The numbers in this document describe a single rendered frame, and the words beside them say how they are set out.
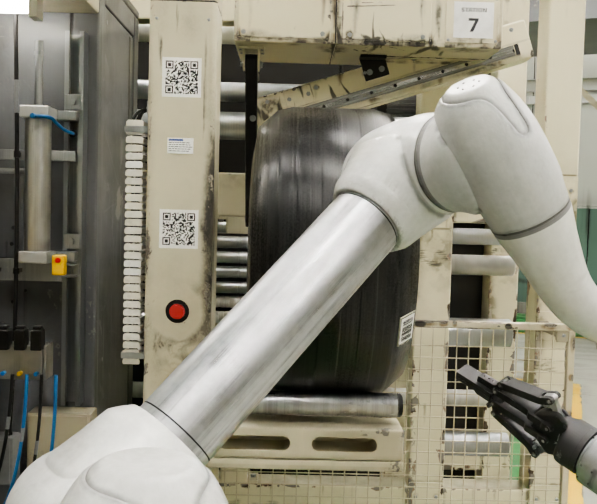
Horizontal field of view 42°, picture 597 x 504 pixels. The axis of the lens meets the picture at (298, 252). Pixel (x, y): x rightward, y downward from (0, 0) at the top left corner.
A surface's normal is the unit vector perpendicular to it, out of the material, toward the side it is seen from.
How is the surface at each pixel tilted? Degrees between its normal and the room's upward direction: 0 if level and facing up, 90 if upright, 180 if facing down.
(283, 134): 43
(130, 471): 4
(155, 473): 3
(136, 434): 51
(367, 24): 90
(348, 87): 90
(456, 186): 123
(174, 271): 90
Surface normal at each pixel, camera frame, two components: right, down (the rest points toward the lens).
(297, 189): 0.02, -0.35
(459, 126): -0.62, 0.23
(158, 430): 0.47, -0.77
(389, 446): 0.01, 0.05
